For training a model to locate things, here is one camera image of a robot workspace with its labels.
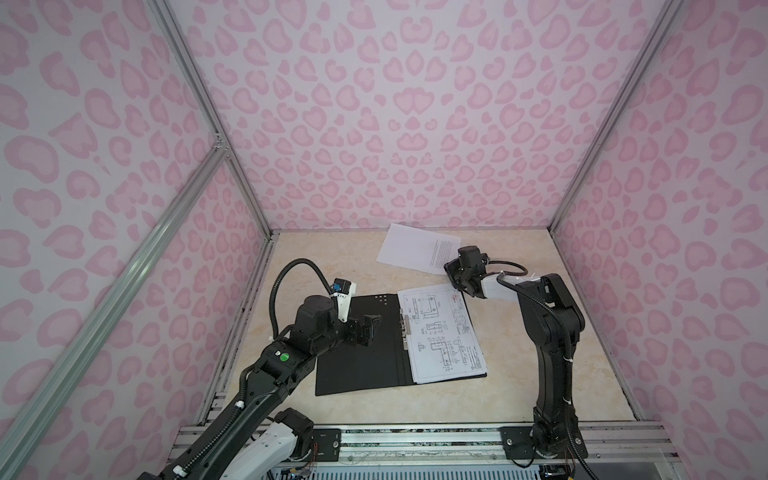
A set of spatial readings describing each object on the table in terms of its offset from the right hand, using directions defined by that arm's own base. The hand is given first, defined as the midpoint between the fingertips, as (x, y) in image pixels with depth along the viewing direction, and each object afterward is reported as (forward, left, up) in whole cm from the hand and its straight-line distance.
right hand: (446, 263), depth 105 cm
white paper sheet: (+10, +9, -4) cm, 14 cm away
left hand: (-29, +24, +18) cm, 41 cm away
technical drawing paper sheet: (-28, +3, -4) cm, 28 cm away
